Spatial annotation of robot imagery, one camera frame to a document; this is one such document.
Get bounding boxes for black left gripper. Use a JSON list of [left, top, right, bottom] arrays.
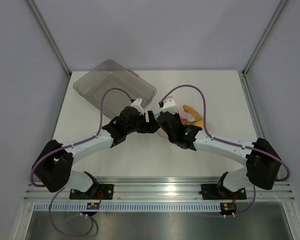
[[125, 110, 160, 135]]

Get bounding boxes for clear zip top bag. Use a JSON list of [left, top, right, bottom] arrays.
[[154, 104, 205, 141]]

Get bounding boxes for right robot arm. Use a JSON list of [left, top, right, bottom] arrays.
[[157, 111, 282, 198]]

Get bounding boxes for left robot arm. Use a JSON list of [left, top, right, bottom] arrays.
[[30, 106, 160, 199]]

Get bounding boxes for smoky clear plastic bin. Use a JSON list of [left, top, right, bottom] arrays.
[[73, 59, 157, 119]]

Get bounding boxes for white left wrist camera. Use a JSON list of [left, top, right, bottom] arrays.
[[130, 98, 144, 115]]

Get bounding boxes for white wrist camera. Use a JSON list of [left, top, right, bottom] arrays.
[[159, 96, 178, 115], [130, 98, 144, 115]]

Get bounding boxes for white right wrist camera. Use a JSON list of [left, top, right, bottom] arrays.
[[159, 96, 178, 115]]

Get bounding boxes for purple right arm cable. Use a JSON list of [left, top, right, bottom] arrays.
[[159, 84, 291, 218]]

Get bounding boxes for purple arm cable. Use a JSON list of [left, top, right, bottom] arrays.
[[29, 87, 138, 237], [159, 84, 291, 218]]

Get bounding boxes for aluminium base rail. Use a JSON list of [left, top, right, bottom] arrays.
[[23, 176, 295, 202]]

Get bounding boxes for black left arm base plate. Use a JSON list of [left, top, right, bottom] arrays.
[[69, 183, 115, 200]]

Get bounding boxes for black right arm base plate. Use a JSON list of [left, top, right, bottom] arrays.
[[199, 183, 247, 201]]

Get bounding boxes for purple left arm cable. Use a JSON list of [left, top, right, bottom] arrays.
[[29, 87, 138, 237]]

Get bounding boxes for aluminium frame rail right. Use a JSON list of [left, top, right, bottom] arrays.
[[238, 70, 266, 139]]

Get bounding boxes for white slotted cable duct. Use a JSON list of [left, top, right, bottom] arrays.
[[34, 202, 221, 213]]

